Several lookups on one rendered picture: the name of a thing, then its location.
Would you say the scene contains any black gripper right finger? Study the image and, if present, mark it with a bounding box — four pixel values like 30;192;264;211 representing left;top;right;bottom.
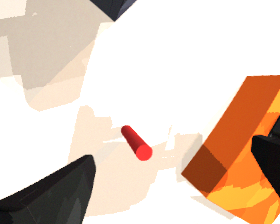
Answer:
250;135;280;197

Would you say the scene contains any red peg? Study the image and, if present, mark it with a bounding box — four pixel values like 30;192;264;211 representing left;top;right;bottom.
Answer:
121;125;153;161

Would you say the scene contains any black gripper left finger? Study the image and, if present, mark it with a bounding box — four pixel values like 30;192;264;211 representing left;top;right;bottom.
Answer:
0;155;97;224

